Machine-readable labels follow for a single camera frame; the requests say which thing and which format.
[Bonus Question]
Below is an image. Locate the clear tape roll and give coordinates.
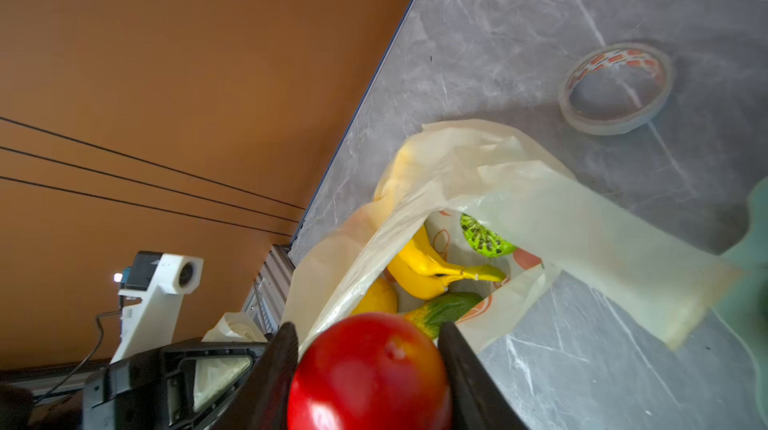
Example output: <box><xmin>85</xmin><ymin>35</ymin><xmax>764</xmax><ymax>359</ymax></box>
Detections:
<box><xmin>558</xmin><ymin>42</ymin><xmax>676</xmax><ymax>137</ymax></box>

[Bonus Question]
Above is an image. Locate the green kiwi half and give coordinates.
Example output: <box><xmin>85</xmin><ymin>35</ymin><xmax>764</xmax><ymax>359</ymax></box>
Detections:
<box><xmin>460</xmin><ymin>214</ymin><xmax>517</xmax><ymax>258</ymax></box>

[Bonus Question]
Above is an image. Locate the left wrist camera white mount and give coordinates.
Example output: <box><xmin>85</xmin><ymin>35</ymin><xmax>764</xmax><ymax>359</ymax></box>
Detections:
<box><xmin>111</xmin><ymin>251</ymin><xmax>204</xmax><ymax>363</ymax></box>

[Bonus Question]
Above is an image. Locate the green leaf-shaped plate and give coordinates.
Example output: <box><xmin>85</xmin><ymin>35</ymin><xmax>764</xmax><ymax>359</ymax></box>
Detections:
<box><xmin>715</xmin><ymin>180</ymin><xmax>767</xmax><ymax>420</ymax></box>

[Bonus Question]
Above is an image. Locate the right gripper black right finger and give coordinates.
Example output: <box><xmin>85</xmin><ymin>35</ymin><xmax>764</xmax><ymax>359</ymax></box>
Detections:
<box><xmin>438</xmin><ymin>322</ymin><xmax>528</xmax><ymax>430</ymax></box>

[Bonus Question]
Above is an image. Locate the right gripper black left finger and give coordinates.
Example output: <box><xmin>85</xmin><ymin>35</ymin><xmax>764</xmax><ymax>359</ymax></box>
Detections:
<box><xmin>212</xmin><ymin>323</ymin><xmax>299</xmax><ymax>429</ymax></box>

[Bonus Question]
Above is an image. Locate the green orange mango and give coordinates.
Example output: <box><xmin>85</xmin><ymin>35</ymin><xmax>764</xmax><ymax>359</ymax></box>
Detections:
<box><xmin>404</xmin><ymin>292</ymin><xmax>484</xmax><ymax>340</ymax></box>

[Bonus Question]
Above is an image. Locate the aluminium front rail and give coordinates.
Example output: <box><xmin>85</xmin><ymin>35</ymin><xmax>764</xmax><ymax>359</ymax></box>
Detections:
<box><xmin>242</xmin><ymin>245</ymin><xmax>295</xmax><ymax>335</ymax></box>

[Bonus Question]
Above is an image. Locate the red apple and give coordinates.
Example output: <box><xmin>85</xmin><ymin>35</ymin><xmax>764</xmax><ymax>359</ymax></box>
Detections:
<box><xmin>287</xmin><ymin>313</ymin><xmax>452</xmax><ymax>429</ymax></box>

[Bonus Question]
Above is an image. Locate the cream plastic bag orange print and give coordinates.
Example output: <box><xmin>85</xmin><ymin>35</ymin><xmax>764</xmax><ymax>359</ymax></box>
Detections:
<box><xmin>200</xmin><ymin>119</ymin><xmax>745</xmax><ymax>356</ymax></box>

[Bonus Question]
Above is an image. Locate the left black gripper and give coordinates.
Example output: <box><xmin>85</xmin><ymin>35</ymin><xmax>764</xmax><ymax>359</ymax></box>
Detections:
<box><xmin>82</xmin><ymin>339</ymin><xmax>267</xmax><ymax>429</ymax></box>

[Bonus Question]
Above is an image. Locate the yellow banana bunch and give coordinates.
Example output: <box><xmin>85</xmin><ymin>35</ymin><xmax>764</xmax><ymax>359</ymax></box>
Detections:
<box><xmin>387</xmin><ymin>226</ymin><xmax>507</xmax><ymax>301</ymax></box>

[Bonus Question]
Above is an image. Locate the yellow lemon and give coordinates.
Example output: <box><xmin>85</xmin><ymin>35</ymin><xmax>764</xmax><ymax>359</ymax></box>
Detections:
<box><xmin>350</xmin><ymin>277</ymin><xmax>398</xmax><ymax>316</ymax></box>

